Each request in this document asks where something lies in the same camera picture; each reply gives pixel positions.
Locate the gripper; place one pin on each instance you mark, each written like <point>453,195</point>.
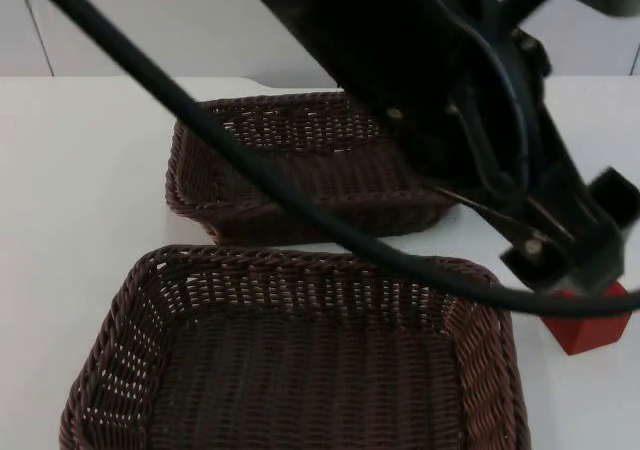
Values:
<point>560,180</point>

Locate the red cube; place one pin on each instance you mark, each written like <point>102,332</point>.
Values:
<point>585,327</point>

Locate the dark brown wicker basket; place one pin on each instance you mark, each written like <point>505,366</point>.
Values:
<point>320,180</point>
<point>300,360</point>

